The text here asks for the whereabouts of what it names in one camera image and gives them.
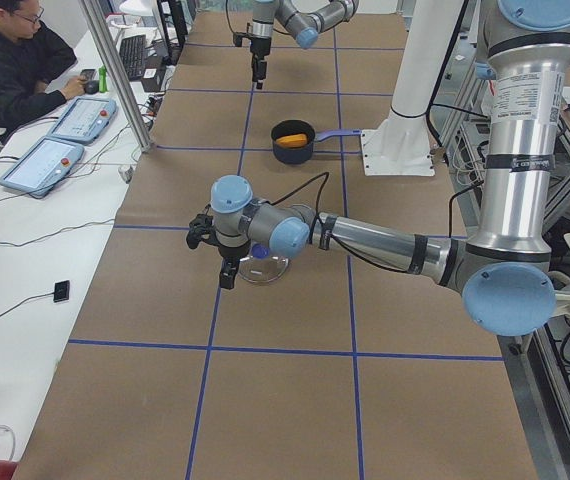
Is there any black keyboard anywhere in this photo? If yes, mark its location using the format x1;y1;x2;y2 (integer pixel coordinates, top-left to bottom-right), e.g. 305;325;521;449
119;34;147;80

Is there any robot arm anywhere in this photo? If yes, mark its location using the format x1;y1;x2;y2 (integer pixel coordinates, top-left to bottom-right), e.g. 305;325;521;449
204;1;570;337
237;0;359;90

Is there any blue teach pendant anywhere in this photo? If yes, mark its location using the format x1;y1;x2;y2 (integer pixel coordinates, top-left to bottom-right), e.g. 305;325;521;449
48;96;117;145
0;137;85;198

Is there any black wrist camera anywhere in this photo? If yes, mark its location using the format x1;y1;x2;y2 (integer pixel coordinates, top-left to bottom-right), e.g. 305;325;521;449
186;213;218;250
232;31;251;48

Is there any green bottle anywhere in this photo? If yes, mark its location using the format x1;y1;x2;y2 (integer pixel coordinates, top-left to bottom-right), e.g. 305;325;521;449
98;66;108;93

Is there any far blue teach pendant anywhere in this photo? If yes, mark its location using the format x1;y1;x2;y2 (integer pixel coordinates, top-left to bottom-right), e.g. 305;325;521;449
48;96;117;145

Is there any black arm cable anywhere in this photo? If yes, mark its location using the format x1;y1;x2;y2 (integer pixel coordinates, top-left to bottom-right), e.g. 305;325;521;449
269;171;416;274

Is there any near blue teach pendant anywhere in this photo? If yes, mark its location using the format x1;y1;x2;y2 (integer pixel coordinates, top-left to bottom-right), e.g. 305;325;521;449
0;137;85;198

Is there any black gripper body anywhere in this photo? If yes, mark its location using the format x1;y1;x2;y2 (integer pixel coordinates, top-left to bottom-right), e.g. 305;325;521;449
250;36;271;61
217;241;249;261

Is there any person in black hoodie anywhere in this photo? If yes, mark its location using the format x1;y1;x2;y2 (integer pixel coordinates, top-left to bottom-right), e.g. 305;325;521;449
0;1;87;134

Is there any glass lid blue knob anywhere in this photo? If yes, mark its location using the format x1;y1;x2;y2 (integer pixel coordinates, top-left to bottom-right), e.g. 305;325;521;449
239;243;289;284

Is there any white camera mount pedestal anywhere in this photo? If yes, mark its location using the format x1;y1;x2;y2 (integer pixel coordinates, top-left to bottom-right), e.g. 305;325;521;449
361;0;466;177

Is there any dark blue saucepan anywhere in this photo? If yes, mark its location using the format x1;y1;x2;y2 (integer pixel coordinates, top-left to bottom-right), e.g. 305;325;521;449
270;119;362;165

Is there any yellow corn cob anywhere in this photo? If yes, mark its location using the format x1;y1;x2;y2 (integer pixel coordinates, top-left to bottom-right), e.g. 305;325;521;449
275;133;308;149

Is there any aluminium frame post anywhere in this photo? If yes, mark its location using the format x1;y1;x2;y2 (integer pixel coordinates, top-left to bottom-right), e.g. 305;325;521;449
79;0;152;153

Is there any small black puck device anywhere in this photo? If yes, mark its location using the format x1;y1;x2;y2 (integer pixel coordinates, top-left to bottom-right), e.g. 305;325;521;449
53;280;71;303

